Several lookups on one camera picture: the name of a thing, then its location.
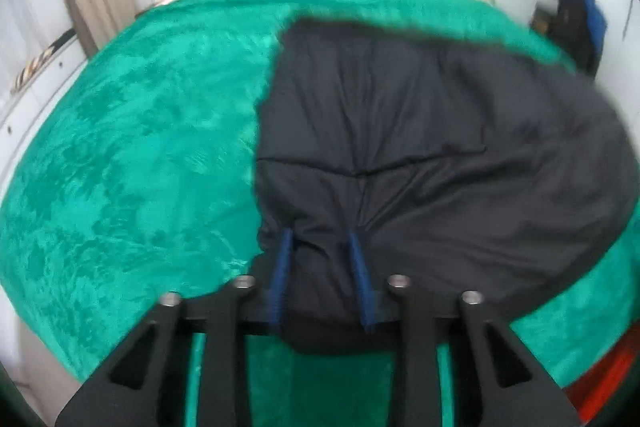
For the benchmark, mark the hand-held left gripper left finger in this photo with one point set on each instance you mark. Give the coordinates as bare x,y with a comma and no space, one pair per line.
282,277

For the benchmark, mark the white wardrobe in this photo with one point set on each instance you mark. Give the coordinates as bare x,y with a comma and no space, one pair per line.
620,7

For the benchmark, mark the black puffer jacket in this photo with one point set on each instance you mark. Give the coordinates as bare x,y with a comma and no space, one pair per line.
425,147

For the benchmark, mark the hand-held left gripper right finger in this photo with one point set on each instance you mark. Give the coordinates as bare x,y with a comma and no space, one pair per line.
360,277

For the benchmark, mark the blue hooded garment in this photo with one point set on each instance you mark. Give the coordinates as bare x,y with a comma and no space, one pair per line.
596,22

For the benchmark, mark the green patterned bedspread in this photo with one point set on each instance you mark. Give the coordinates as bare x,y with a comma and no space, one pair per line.
150,132

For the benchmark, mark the white drawer cabinet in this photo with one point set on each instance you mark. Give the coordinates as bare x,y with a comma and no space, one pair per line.
30,97

